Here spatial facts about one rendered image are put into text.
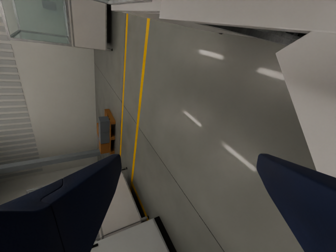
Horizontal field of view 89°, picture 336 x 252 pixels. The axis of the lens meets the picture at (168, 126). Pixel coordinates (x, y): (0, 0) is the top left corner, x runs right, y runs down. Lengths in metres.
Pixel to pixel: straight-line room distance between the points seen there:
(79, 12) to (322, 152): 4.69
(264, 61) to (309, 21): 1.04
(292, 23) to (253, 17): 0.07
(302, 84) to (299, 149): 0.98
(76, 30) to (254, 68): 4.06
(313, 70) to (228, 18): 0.18
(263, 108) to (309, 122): 1.03
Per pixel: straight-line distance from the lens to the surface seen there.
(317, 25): 0.30
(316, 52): 0.30
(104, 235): 3.61
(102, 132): 5.26
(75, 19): 4.75
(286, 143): 1.28
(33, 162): 8.91
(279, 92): 1.27
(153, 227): 3.11
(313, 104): 0.29
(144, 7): 0.75
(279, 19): 0.33
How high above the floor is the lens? 1.14
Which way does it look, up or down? 30 degrees down
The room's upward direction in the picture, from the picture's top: 97 degrees counter-clockwise
